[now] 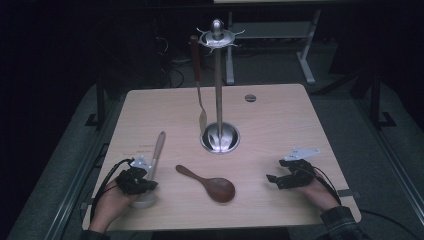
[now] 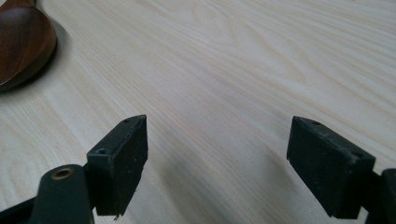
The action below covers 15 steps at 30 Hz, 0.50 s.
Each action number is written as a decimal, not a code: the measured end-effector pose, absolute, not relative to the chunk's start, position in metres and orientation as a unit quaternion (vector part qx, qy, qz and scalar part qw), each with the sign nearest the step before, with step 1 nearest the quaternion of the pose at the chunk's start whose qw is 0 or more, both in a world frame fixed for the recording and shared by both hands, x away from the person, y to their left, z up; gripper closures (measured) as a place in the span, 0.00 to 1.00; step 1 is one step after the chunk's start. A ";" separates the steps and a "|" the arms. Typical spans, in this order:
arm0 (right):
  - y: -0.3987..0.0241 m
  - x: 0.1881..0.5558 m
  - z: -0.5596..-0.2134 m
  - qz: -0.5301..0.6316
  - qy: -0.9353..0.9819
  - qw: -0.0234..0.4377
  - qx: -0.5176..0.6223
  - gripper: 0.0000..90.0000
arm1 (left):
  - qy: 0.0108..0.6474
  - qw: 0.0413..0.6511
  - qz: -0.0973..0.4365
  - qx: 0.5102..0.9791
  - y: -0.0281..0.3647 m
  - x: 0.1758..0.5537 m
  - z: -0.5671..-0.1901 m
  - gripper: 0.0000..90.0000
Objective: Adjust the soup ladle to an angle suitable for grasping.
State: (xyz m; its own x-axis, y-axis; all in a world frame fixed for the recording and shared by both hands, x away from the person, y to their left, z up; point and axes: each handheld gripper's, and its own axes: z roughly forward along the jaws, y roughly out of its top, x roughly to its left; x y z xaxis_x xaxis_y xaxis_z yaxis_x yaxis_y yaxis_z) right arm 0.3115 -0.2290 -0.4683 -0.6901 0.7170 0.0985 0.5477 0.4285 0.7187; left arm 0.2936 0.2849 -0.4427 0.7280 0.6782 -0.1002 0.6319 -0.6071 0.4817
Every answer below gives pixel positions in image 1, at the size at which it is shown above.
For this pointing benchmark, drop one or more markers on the black metal stand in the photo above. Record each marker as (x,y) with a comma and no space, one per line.
(375,100)
(100,103)

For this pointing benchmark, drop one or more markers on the aluminium rail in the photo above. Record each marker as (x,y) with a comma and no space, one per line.
(71,196)
(393,160)

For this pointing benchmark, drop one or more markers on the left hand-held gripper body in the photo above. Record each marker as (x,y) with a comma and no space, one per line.
(130,181)

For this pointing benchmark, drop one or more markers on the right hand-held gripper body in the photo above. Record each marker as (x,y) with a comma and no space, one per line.
(300,173)

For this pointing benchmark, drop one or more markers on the brown wooden rice spoon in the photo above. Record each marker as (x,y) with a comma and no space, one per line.
(220,190)

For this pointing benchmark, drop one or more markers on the white metal desk frame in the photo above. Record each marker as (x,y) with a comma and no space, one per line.
(273,30)

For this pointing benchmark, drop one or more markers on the beige ladle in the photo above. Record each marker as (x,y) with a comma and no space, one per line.
(159,143)

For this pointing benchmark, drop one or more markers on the metal utensil rack stand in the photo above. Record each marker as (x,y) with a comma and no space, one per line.
(218,83)

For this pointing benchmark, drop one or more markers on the person's left hand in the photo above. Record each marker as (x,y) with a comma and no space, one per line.
(110,206)

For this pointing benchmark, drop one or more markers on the grey round table grommet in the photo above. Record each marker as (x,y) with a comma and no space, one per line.
(250,98)

